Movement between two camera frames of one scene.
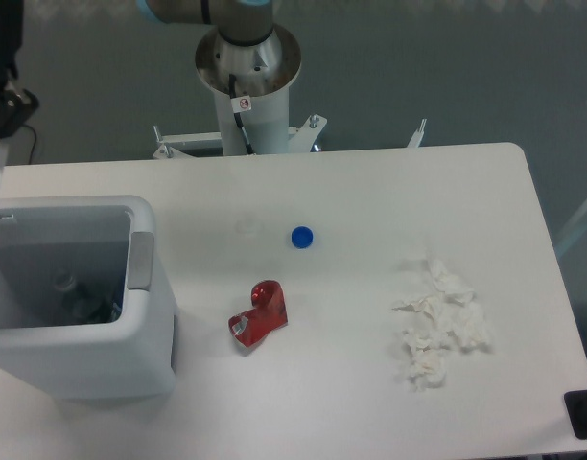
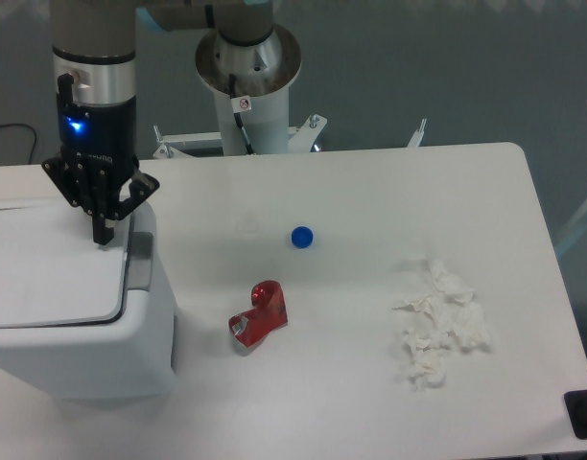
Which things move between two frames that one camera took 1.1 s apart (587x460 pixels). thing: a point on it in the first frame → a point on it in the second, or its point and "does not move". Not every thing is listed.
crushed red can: (269, 311) does not move
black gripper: (10, 108) → (99, 157)
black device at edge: (583, 408) does not move
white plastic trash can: (77, 307) does not move
